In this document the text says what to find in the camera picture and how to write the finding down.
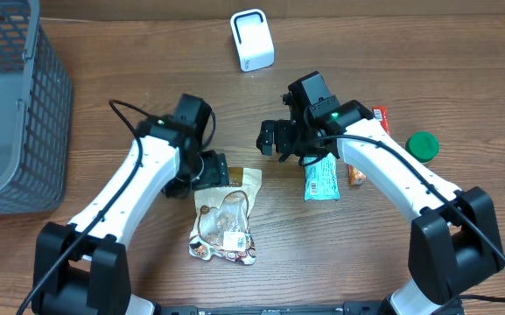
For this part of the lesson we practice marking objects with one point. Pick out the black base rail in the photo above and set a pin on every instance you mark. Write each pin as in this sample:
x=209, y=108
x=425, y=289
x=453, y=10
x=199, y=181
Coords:
x=348, y=308

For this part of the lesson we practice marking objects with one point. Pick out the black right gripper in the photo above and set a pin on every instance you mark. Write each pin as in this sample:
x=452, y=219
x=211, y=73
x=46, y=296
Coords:
x=283, y=129

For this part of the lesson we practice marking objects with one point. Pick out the dark plastic mesh basket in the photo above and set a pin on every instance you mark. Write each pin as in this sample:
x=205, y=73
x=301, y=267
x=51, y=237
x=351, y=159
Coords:
x=36, y=104

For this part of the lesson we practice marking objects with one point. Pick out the white barcode scanner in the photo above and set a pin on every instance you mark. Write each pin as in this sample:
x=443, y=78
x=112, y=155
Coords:
x=253, y=41

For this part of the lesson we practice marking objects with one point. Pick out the red candy bar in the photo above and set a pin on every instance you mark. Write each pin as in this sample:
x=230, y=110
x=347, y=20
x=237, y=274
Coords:
x=381, y=115

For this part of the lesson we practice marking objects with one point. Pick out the beige snack pouch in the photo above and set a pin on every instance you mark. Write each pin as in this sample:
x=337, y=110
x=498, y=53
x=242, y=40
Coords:
x=222, y=227

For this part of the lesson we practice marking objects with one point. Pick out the green lid jar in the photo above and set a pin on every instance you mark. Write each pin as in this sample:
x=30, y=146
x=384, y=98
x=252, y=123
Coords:
x=423, y=146

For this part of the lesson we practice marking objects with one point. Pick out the teal wet wipes packet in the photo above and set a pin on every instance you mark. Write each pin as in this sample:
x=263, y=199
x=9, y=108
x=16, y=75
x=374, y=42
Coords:
x=321, y=179

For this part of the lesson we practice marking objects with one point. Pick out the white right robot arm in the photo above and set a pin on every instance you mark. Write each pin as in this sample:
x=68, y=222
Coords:
x=455, y=243

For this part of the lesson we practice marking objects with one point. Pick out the small orange tissue pack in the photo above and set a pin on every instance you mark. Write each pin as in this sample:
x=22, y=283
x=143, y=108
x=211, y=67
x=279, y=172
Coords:
x=356, y=177

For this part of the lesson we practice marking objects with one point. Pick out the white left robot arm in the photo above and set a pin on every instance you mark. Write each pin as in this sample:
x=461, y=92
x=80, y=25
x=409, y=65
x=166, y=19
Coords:
x=82, y=267

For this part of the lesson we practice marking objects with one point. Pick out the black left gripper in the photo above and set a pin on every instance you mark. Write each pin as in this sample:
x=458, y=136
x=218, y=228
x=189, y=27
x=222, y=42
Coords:
x=214, y=168

